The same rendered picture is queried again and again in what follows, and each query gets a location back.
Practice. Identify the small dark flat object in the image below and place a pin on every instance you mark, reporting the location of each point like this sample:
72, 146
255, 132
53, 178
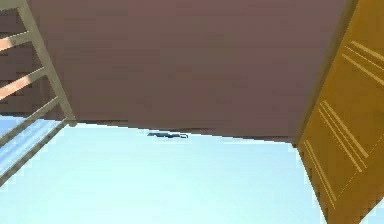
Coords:
167, 135

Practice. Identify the beige wooden slatted frame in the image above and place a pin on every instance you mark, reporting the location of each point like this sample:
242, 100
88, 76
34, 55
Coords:
50, 71

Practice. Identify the orange wooden room door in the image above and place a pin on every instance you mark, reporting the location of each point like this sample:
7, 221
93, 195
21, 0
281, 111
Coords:
346, 126

